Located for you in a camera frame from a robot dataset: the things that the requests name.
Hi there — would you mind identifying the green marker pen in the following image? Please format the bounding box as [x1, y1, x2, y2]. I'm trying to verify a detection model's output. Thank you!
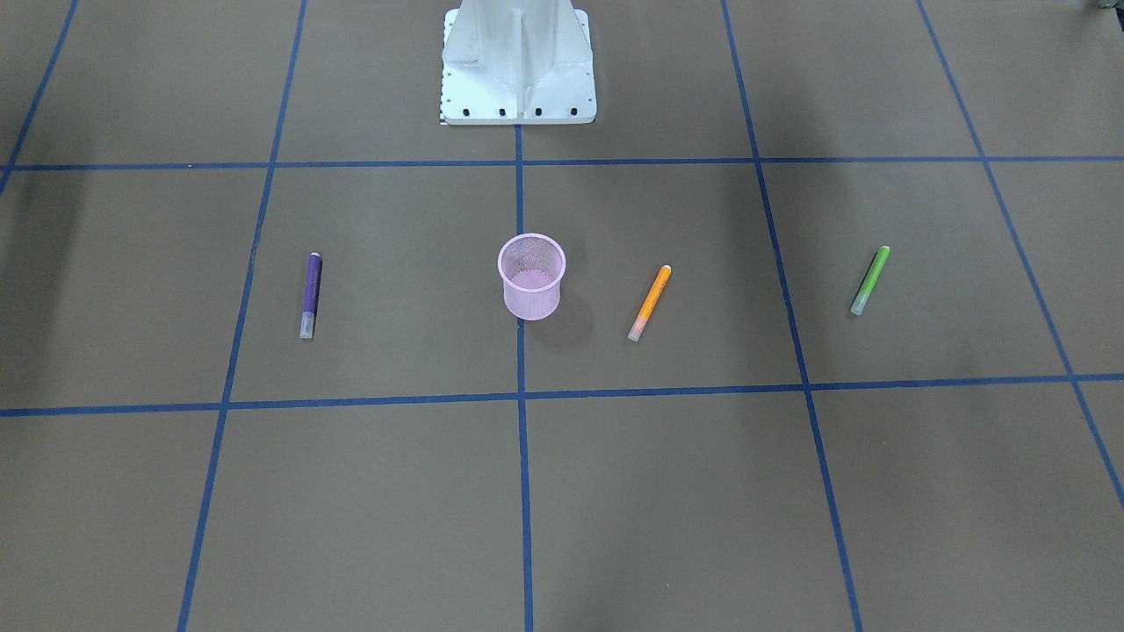
[847, 245, 891, 317]

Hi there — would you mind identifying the orange marker pen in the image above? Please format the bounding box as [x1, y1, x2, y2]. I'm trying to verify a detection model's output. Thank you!
[627, 264, 672, 341]

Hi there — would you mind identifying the purple marker pen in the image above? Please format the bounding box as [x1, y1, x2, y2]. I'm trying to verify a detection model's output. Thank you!
[299, 252, 324, 340]

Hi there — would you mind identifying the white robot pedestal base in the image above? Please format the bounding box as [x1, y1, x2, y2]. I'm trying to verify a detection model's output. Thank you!
[439, 1, 598, 126]

